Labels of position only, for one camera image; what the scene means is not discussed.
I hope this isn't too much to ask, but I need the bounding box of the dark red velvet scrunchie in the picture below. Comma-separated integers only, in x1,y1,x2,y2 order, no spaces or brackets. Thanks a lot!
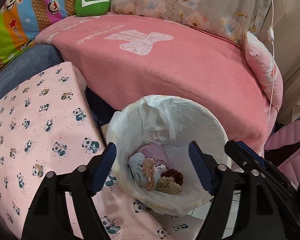
161,168,184,186

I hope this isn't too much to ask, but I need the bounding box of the beige stocking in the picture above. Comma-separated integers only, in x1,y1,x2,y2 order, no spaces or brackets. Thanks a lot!
157,177,182,195

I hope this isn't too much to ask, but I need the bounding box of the purple cloth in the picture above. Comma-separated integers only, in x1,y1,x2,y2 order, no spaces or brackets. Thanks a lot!
137,143,169,167

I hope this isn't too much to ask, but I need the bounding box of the beige scrunchie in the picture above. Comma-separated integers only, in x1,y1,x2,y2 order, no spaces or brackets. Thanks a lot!
142,158,155,191

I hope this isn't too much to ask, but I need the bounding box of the grey sock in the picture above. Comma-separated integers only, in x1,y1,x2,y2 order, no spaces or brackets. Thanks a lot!
128,152,167,190

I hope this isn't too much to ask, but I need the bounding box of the white lined trash bin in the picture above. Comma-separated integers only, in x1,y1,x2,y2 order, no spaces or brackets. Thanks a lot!
106,95,231,216

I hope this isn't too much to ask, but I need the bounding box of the pink quilted chair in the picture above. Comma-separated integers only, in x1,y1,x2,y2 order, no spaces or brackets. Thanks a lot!
264,120,300,187

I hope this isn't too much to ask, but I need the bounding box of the pink small pillow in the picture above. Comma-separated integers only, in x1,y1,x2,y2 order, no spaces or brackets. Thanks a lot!
244,31,283,112

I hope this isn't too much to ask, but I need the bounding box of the pink panda print sheet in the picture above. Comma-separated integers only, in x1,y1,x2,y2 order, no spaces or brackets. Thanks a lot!
0,62,173,239

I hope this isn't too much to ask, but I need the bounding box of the beige curtain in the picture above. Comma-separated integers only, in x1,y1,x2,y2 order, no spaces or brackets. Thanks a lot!
250,0,300,125

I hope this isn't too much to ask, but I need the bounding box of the floral grey quilt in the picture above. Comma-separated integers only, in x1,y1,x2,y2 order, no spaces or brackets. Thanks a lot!
110,0,271,45

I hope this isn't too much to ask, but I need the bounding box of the pink blanket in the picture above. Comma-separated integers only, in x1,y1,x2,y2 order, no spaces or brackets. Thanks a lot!
36,14,277,153

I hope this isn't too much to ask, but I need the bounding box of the blue grey cushion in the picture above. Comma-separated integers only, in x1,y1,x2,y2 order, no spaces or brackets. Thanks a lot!
0,44,64,99

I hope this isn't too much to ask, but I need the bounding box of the green swoosh cushion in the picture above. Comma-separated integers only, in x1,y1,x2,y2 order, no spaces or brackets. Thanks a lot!
74,0,110,17

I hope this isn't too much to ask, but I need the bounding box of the colourful monkey print pillow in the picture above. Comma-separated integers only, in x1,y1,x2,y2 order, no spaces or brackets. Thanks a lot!
0,0,75,72

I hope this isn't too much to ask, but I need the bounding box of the white hanging cord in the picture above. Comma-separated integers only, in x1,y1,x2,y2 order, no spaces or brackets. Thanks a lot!
266,0,276,126

